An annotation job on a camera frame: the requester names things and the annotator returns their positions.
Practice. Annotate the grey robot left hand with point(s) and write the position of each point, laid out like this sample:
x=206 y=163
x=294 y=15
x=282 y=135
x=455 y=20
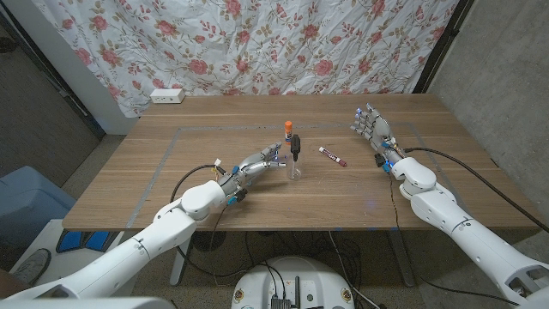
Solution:
x=251 y=169

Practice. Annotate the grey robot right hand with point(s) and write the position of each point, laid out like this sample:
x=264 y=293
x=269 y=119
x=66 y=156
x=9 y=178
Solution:
x=379 y=133

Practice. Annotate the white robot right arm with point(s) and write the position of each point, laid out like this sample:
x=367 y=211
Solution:
x=450 y=214

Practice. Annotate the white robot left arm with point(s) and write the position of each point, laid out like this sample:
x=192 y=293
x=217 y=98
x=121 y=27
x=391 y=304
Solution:
x=171 y=223

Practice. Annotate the maroon dry-erase marker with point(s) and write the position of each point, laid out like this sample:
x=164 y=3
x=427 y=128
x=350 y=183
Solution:
x=332 y=156

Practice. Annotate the orange-capped glue stick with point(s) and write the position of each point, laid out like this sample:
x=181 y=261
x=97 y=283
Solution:
x=288 y=129

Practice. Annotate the black round floor object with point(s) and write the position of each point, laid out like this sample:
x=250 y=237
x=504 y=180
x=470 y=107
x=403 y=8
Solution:
x=210 y=241

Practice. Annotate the black backdrop pole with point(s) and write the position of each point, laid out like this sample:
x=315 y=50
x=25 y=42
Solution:
x=442 y=43

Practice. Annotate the white power strip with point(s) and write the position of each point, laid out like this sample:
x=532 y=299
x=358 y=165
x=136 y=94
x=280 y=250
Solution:
x=167 y=95

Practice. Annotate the white table leg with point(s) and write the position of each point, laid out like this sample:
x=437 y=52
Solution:
x=180 y=266

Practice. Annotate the floral fabric backdrop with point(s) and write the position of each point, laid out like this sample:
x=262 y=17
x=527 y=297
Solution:
x=257 y=43

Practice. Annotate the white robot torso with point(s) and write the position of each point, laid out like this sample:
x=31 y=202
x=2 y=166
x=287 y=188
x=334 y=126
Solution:
x=317 y=279

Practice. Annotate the grey table leg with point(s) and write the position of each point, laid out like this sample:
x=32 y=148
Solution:
x=403 y=266

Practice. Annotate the white floor board blue pads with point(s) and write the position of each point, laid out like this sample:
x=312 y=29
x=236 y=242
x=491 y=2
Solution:
x=51 y=234

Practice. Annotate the blue plastic bin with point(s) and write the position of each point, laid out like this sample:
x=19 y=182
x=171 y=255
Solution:
x=30 y=201

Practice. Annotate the grey shoe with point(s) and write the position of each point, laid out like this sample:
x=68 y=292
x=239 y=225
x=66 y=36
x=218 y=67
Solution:
x=34 y=266

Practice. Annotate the person's brown leg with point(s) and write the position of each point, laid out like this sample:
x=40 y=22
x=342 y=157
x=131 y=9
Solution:
x=8 y=283

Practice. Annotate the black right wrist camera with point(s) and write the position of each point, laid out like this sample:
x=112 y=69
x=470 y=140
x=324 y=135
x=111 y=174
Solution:
x=379 y=160

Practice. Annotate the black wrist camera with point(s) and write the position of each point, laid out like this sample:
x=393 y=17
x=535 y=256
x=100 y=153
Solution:
x=241 y=195
x=379 y=160

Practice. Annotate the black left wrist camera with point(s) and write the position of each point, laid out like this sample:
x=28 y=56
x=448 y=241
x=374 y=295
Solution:
x=241 y=195

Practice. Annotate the black door frame strip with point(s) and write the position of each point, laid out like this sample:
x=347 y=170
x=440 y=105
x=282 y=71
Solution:
x=51 y=74

